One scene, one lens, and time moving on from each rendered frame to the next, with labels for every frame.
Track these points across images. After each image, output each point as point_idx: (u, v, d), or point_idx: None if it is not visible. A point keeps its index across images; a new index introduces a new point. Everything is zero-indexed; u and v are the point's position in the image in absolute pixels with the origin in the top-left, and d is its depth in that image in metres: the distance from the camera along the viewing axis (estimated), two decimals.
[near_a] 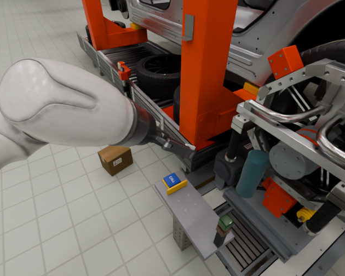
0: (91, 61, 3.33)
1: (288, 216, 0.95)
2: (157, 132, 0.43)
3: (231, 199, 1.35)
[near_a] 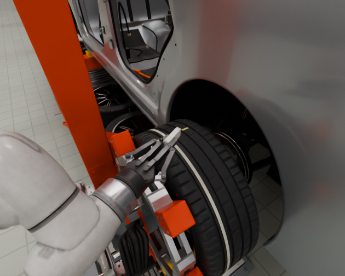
0: None
1: (156, 264, 1.06)
2: None
3: None
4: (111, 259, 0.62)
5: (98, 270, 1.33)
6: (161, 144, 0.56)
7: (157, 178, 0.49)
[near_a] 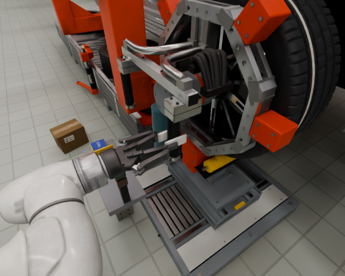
0: (68, 49, 3.33)
1: (199, 168, 0.98)
2: None
3: (173, 171, 1.35)
4: None
5: None
6: (155, 137, 0.58)
7: (133, 167, 0.50)
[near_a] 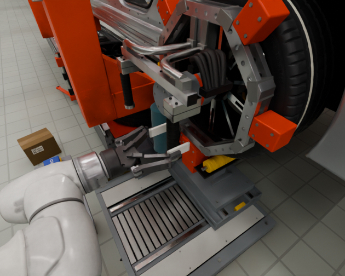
0: None
1: (198, 168, 0.98)
2: None
3: (173, 171, 1.35)
4: None
5: None
6: (146, 132, 0.60)
7: (131, 168, 0.50)
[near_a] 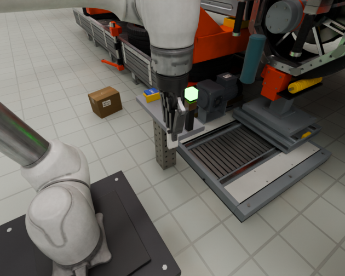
0: (86, 34, 3.42)
1: (281, 93, 1.19)
2: None
3: (240, 114, 1.56)
4: None
5: (176, 151, 1.31)
6: None
7: (182, 104, 0.47)
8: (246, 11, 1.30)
